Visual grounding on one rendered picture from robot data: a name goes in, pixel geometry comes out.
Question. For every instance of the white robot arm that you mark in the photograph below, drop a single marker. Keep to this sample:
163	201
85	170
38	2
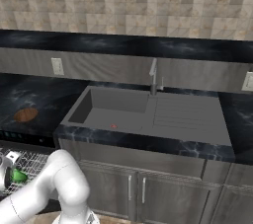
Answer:
67	182

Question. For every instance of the black dishwasher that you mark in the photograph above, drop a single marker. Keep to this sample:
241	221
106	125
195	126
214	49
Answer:
29	138

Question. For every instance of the grey cupboard door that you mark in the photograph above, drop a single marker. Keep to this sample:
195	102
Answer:
235	206
105	191
178	201

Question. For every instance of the grey panel under sink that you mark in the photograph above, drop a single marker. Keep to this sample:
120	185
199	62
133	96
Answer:
138	157

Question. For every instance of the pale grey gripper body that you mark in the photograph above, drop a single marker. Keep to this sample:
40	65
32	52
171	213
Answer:
4	176

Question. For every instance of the silver tap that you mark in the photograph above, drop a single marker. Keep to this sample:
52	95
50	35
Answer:
153	73

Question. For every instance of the red sink drain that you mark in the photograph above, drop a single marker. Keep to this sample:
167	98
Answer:
113	126

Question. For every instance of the white wall socket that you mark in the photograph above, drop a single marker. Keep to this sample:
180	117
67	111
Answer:
57	66
248	81

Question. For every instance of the green cup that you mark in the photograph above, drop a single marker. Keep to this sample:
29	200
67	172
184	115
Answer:
19	176

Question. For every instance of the grey sink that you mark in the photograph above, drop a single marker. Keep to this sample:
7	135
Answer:
184	119

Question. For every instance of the brown bowl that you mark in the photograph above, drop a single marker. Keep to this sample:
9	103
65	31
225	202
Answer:
25	115

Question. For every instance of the grey drawer front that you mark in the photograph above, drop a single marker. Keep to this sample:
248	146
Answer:
240	175

